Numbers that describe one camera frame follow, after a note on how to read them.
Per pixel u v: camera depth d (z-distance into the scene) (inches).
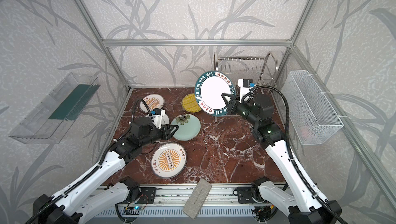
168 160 33.3
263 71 37.9
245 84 21.8
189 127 37.7
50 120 25.6
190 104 43.4
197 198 27.8
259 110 18.7
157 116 26.8
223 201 28.6
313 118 24.1
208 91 25.9
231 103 22.4
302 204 14.7
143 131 22.7
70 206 15.7
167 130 26.3
